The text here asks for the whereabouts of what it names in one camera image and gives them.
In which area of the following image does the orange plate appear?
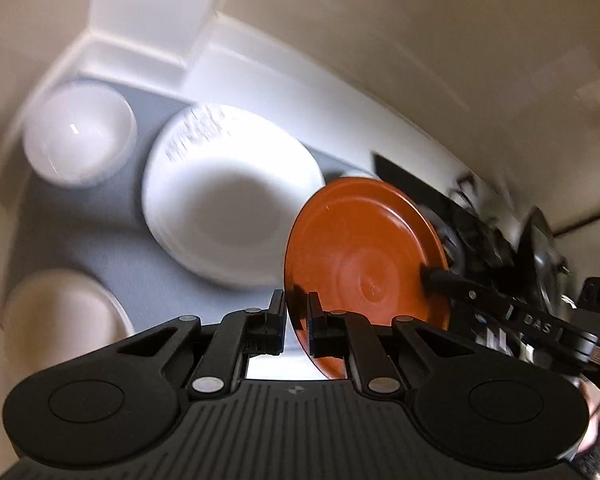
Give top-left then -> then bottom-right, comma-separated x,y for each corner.
283,178 -> 452,380

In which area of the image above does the grey shelf mat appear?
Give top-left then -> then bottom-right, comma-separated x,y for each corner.
16,77 -> 381,378

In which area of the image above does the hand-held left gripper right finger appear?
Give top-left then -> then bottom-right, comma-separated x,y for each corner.
306,292 -> 477,397

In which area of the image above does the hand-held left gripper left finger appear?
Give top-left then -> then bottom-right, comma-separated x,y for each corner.
114,289 -> 288,402

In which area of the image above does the cream bowl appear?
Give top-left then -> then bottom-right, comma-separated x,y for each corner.
2,268 -> 135,361

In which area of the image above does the white bowl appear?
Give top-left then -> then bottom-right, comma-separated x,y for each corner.
22,84 -> 137,189

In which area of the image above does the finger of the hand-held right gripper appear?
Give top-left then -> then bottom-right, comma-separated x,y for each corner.
420,267 -> 567,345
424,204 -> 502,282

